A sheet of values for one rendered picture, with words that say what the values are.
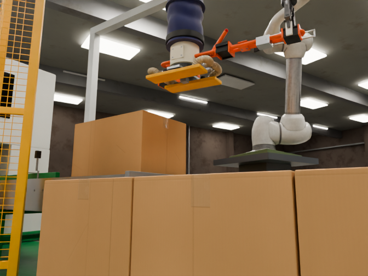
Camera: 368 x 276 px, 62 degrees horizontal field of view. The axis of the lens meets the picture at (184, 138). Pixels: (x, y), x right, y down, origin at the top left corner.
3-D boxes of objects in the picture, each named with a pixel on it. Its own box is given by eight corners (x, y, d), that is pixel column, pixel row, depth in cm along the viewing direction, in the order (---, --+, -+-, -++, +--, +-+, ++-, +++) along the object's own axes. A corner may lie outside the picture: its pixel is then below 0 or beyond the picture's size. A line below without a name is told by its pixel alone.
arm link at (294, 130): (275, 142, 226) (306, 142, 223) (280, 146, 210) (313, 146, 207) (277, 33, 215) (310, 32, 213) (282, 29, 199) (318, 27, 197)
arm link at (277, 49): (262, 26, 204) (283, 26, 202) (259, 42, 221) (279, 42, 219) (263, 43, 199) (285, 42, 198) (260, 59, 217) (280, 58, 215)
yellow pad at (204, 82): (164, 88, 189) (164, 81, 190) (172, 93, 197) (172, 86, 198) (214, 79, 172) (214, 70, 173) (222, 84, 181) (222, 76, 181)
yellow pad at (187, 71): (145, 78, 173) (145, 70, 174) (155, 84, 181) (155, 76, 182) (199, 67, 156) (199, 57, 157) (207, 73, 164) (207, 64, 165)
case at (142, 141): (70, 187, 192) (74, 124, 199) (119, 188, 224) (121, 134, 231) (140, 185, 157) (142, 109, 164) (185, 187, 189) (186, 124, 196)
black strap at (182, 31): (157, 41, 177) (157, 35, 177) (178, 57, 196) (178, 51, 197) (192, 31, 166) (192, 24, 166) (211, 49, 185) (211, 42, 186)
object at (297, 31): (281, 38, 147) (280, 28, 148) (285, 44, 154) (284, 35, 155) (299, 33, 143) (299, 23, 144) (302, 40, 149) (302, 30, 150)
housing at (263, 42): (255, 45, 154) (255, 36, 155) (259, 51, 160) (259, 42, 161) (269, 42, 151) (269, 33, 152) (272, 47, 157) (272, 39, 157)
